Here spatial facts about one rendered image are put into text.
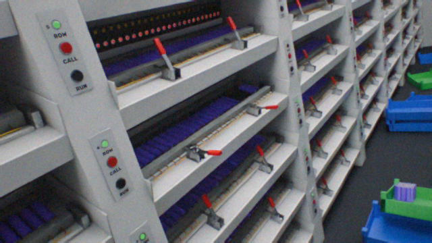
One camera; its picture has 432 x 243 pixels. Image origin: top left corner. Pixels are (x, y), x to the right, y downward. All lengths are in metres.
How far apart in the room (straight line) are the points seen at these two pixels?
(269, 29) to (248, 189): 0.49
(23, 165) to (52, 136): 0.06
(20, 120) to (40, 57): 0.11
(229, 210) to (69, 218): 0.41
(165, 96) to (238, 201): 0.39
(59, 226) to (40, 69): 0.27
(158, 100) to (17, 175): 0.27
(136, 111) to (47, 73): 0.16
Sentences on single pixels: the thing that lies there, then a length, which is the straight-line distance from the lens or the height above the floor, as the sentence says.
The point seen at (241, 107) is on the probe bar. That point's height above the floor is 0.72.
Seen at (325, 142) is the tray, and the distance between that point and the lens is 1.50.
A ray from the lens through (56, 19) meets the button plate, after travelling 0.52.
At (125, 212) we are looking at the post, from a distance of 0.58.
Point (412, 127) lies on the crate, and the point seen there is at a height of 0.03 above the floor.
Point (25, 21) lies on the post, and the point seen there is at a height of 1.04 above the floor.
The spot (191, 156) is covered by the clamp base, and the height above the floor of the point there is 0.70.
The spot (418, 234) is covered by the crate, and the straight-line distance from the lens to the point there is 1.49.
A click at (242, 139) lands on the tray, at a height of 0.66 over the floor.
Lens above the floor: 0.99
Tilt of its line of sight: 19 degrees down
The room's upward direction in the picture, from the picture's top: 15 degrees counter-clockwise
